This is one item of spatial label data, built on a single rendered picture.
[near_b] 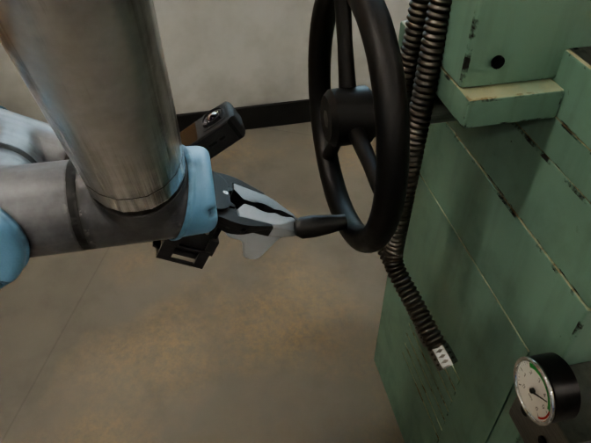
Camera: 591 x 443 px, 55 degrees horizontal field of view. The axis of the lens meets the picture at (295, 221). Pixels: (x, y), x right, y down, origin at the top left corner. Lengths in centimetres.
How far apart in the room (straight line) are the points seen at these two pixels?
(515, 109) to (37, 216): 42
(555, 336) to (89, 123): 50
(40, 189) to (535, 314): 51
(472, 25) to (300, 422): 95
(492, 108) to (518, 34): 6
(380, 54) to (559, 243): 27
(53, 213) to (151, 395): 93
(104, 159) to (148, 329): 112
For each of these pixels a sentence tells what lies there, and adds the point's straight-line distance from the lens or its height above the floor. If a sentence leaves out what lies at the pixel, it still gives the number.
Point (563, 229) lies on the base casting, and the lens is 60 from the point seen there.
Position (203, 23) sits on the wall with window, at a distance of 189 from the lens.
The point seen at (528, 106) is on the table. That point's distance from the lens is 57.
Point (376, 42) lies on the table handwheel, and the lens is 48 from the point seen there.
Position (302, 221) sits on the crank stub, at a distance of 61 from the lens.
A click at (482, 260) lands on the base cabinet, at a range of 76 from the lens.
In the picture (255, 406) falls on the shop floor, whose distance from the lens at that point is 130.
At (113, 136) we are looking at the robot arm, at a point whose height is 95.
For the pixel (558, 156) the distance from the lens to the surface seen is 60.
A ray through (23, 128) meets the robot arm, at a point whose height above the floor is 85.
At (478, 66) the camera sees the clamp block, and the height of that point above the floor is 89.
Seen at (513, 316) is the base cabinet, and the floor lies 60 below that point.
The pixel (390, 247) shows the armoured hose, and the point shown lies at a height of 65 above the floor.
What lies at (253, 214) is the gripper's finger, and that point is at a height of 73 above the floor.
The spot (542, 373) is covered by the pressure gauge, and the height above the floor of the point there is 69.
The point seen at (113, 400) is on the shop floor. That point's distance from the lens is 136.
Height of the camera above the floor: 113
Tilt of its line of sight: 42 degrees down
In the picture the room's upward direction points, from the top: straight up
